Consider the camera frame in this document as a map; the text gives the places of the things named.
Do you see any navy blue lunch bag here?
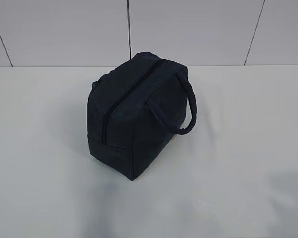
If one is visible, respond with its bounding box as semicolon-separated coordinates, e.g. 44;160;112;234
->
87;52;197;180

